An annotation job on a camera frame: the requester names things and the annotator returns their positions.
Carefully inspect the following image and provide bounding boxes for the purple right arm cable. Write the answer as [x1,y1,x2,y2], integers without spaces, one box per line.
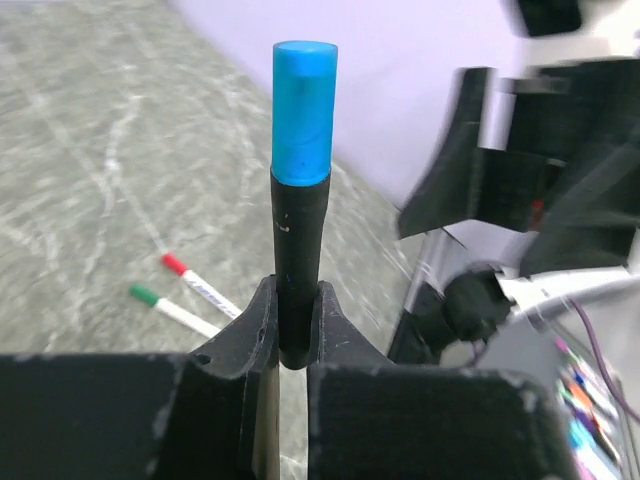
[569,297,640,426]

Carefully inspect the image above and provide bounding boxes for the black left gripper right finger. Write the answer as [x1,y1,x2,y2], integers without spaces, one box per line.
[307,282,575,480]

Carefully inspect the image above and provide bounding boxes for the white marker with green tip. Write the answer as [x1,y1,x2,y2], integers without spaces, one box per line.
[129,284,221,338]

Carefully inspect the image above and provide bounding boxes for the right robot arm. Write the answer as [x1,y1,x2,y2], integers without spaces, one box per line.
[388,54,639,365]

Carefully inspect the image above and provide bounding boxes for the blue pen cap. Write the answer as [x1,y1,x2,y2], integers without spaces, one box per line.
[271,40,338,187]

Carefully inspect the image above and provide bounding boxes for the white marker with red tip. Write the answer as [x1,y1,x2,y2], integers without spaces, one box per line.
[161,253,242,319]

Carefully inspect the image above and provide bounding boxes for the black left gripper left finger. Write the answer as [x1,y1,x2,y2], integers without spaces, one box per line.
[1,277,279,479]

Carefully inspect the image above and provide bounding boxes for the coloured markers in background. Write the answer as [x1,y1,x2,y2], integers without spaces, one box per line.
[554,336,631,480]

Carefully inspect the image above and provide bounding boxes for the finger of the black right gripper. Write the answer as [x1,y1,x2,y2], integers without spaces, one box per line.
[397,67,492,239]

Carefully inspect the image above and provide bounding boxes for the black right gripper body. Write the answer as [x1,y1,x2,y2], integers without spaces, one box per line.
[469,59,639,273]

